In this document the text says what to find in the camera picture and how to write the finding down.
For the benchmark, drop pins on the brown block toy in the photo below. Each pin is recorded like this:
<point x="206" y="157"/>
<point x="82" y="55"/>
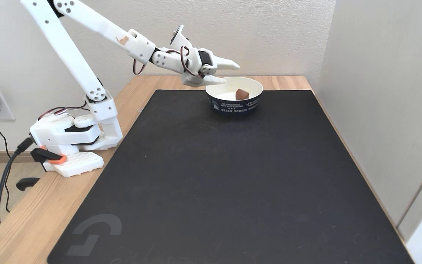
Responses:
<point x="241" y="94"/>

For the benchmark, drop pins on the white and navy paper bowl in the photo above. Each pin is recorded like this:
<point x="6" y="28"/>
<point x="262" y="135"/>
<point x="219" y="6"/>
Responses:
<point x="233" y="106"/>

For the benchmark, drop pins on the black desk mat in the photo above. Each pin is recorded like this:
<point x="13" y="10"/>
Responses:
<point x="251" y="176"/>

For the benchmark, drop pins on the black and orange clamp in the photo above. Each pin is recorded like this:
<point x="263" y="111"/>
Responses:
<point x="44" y="156"/>

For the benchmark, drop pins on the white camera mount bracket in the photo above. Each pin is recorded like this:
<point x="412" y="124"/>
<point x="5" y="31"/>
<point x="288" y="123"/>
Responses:
<point x="178" y="36"/>

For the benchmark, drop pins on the white wall outlet plate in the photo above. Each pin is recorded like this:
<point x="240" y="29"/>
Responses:
<point x="6" y="110"/>

